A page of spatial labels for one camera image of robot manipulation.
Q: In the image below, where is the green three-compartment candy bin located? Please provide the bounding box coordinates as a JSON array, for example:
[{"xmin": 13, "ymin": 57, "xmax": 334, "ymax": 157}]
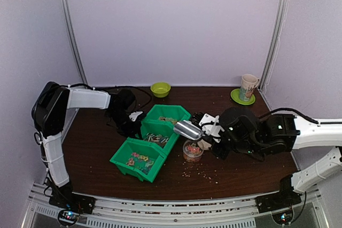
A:
[{"xmin": 110, "ymin": 105, "xmax": 191, "ymax": 183}]

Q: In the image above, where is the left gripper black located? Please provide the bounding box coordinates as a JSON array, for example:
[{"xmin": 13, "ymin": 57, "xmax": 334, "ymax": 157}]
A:
[{"xmin": 107, "ymin": 109, "xmax": 143, "ymax": 141}]

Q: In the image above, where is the dark wrapped candies pile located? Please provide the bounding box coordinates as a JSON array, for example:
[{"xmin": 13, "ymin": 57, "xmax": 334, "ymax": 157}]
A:
[{"xmin": 144, "ymin": 133, "xmax": 169, "ymax": 145}]

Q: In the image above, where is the green wrapped candies pile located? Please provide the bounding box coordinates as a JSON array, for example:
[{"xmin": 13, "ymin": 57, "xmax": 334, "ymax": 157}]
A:
[{"xmin": 158, "ymin": 116, "xmax": 178, "ymax": 124}]

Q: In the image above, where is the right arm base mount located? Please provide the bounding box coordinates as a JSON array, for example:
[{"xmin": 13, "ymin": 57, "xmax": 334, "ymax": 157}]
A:
[{"xmin": 255, "ymin": 192, "xmax": 301, "ymax": 225}]

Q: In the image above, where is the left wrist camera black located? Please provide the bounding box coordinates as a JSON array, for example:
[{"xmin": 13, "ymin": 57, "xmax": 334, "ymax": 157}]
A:
[{"xmin": 117, "ymin": 89, "xmax": 136, "ymax": 111}]

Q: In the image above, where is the green saucer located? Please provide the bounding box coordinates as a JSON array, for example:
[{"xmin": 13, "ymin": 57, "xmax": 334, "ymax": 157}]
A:
[{"xmin": 230, "ymin": 88, "xmax": 256, "ymax": 106}]

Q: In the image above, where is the right aluminium frame post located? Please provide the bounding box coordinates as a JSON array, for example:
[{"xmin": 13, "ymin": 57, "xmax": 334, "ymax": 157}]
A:
[{"xmin": 259, "ymin": 0, "xmax": 289, "ymax": 93}]

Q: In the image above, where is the small green bowl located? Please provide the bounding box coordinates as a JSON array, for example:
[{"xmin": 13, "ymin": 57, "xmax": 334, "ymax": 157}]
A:
[{"xmin": 150, "ymin": 82, "xmax": 171, "ymax": 98}]

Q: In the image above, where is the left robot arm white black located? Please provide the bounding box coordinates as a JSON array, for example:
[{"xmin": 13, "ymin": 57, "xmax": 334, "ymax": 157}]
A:
[{"xmin": 32, "ymin": 81, "xmax": 146, "ymax": 188}]

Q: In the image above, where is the patterned ceramic mug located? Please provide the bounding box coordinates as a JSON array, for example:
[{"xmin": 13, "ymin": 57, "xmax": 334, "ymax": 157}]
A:
[{"xmin": 240, "ymin": 74, "xmax": 260, "ymax": 92}]

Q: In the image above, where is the left aluminium frame post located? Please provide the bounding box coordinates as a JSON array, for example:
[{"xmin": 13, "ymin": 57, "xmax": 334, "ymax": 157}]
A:
[{"xmin": 61, "ymin": 0, "xmax": 88, "ymax": 84}]

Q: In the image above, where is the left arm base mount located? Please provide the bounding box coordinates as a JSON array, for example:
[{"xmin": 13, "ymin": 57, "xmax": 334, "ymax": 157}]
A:
[{"xmin": 49, "ymin": 194, "xmax": 96, "ymax": 227}]

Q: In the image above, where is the aluminium frame post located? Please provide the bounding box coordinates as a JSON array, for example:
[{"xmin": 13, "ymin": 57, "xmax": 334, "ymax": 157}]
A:
[
  {"xmin": 61, "ymin": 0, "xmax": 88, "ymax": 84},
  {"xmin": 259, "ymin": 0, "xmax": 289, "ymax": 93}
]

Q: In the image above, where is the metal scoop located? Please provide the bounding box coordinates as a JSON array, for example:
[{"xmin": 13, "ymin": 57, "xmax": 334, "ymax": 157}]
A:
[{"xmin": 173, "ymin": 120, "xmax": 204, "ymax": 140}]

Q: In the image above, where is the clear plastic jar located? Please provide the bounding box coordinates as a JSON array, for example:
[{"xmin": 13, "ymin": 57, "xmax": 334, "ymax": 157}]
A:
[{"xmin": 183, "ymin": 140, "xmax": 204, "ymax": 163}]

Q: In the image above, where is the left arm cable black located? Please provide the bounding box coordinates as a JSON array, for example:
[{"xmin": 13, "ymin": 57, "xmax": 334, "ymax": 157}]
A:
[{"xmin": 31, "ymin": 81, "xmax": 152, "ymax": 144}]

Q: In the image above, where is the orange candies pile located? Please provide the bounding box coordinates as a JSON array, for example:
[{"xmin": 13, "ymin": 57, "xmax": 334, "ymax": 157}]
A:
[{"xmin": 126, "ymin": 152, "xmax": 155, "ymax": 174}]

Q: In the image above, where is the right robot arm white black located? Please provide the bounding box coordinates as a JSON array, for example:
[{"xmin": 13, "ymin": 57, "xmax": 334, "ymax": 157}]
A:
[{"xmin": 190, "ymin": 107, "xmax": 341, "ymax": 208}]

